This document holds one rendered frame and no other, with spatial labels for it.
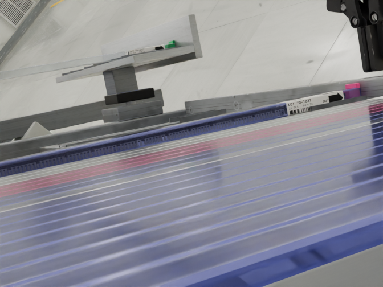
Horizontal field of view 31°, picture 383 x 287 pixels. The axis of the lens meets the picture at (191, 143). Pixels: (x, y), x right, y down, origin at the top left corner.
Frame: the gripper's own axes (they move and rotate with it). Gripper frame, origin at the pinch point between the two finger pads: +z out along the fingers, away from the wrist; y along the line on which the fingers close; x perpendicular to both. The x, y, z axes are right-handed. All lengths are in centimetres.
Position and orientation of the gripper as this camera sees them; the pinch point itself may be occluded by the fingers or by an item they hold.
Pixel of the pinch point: (379, 47)
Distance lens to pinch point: 62.8
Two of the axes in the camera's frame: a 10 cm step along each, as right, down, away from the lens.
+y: -5.0, 0.0, 8.7
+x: -8.5, 1.9, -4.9
